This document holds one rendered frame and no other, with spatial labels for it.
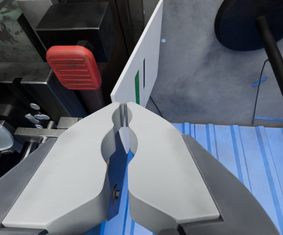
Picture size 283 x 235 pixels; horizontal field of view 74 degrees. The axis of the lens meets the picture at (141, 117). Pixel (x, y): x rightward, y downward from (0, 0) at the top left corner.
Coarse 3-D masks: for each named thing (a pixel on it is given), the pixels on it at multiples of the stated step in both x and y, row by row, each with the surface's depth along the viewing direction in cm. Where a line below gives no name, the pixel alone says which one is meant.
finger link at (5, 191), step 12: (48, 144) 8; (36, 156) 8; (12, 168) 7; (24, 168) 7; (36, 168) 7; (0, 180) 7; (12, 180) 7; (24, 180) 7; (0, 192) 6; (12, 192) 6; (0, 204) 6; (12, 204) 6; (0, 216) 5; (0, 228) 5; (12, 228) 5; (24, 228) 5
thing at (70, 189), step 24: (96, 120) 10; (120, 120) 11; (72, 144) 8; (96, 144) 8; (48, 168) 7; (72, 168) 7; (96, 168) 7; (24, 192) 6; (48, 192) 6; (72, 192) 6; (96, 192) 6; (24, 216) 5; (48, 216) 5; (72, 216) 6; (96, 216) 6
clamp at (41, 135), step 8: (64, 120) 46; (72, 120) 46; (24, 128) 47; (32, 128) 46; (48, 128) 48; (64, 128) 45; (16, 136) 47; (24, 136) 46; (32, 136) 46; (40, 136) 45; (48, 136) 45; (56, 136) 45; (40, 144) 45
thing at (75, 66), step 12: (60, 48) 23; (72, 48) 22; (84, 48) 23; (48, 60) 23; (60, 60) 23; (72, 60) 23; (84, 60) 23; (60, 72) 25; (72, 72) 25; (84, 72) 25; (96, 72) 25; (72, 84) 27; (84, 84) 26; (96, 84) 26
